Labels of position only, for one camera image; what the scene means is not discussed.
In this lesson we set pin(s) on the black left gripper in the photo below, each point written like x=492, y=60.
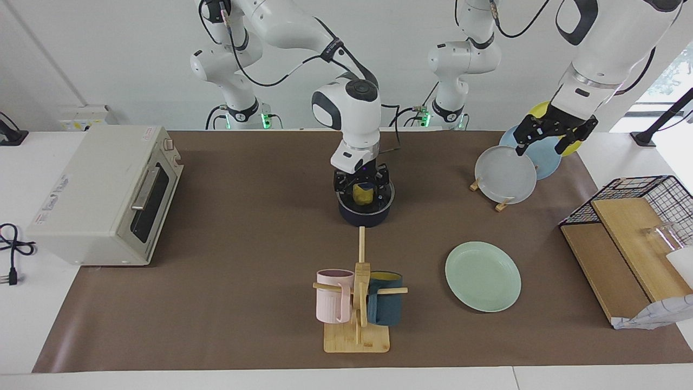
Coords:
x=563, y=122

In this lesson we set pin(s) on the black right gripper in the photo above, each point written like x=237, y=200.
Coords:
x=361, y=176

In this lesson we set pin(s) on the yellow potato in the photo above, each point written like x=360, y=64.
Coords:
x=364, y=195

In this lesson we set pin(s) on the glass lid blue knob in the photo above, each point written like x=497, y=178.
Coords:
x=365, y=208

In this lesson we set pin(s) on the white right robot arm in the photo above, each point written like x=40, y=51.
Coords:
x=352, y=108

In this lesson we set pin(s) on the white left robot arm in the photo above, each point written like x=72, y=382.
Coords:
x=606, y=43

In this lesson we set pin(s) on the light blue plate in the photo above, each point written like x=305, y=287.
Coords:
x=548, y=162

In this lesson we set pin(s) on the yellow plate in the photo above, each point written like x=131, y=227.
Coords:
x=540, y=110

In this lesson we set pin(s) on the grey plate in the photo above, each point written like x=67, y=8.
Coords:
x=506, y=176

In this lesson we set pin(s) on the wooden plate rack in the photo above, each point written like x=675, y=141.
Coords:
x=502, y=206

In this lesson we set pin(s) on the green plate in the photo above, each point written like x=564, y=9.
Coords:
x=483, y=276

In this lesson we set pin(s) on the black slanted stand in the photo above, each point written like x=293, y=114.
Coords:
x=644, y=138

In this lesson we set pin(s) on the pink mug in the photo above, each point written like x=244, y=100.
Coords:
x=330, y=303

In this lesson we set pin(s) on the dark blue mug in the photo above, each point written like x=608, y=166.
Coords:
x=387, y=311

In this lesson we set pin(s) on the light wooden board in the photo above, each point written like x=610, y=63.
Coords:
x=639, y=254

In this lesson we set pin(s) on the wooden mug tree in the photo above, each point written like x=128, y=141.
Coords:
x=357, y=341

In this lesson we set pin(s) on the clear glass cup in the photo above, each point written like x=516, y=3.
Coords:
x=663, y=235

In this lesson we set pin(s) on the white translucent container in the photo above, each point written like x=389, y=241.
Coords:
x=683, y=268

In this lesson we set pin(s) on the brown table mat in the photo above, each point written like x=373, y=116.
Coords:
x=216, y=325

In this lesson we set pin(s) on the beige toaster oven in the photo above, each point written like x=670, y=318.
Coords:
x=81, y=189

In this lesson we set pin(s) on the white wall socket box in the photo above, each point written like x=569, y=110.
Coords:
x=86, y=116

